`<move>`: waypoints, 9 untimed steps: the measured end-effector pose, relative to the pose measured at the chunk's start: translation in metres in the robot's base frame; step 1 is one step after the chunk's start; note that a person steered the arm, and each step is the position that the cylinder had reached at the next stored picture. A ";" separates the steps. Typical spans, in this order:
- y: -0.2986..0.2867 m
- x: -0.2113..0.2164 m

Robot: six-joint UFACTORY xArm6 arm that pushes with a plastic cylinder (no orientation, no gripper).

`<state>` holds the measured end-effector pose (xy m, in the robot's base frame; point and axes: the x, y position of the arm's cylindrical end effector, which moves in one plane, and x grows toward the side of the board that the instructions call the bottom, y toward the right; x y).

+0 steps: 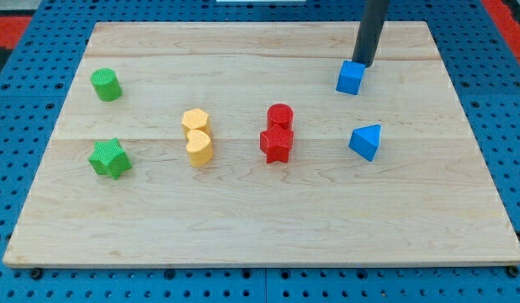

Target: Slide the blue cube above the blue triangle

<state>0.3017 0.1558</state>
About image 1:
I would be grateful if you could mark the blue cube block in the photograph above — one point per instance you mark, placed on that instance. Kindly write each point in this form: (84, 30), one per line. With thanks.
(350, 77)

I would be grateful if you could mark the blue triangle block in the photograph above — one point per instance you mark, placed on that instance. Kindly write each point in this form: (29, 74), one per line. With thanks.
(365, 141)

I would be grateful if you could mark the red star block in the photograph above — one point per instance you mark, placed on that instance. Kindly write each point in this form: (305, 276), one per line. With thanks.
(276, 143)

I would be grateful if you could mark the red cylinder block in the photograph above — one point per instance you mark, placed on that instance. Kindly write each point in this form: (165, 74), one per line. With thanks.
(281, 115)

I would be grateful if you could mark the yellow heart block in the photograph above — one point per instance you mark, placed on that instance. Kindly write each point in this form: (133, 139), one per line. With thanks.
(199, 148)

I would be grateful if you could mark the yellow hexagon block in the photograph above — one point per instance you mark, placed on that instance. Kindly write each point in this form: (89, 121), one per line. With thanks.
(196, 119)

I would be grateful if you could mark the light wooden board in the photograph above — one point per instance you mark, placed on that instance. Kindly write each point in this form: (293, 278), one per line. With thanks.
(426, 200)

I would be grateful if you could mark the green star block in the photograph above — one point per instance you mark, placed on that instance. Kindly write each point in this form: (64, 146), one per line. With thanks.
(109, 158)

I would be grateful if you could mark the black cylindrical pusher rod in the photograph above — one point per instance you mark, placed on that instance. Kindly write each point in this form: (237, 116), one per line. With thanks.
(369, 31)

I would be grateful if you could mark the green cylinder block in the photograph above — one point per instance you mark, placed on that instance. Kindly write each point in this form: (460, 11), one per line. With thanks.
(106, 84)

